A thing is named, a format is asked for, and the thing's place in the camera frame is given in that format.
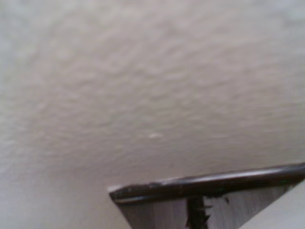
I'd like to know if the black light switch plate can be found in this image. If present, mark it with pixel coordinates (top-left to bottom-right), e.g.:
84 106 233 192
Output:
108 162 305 229

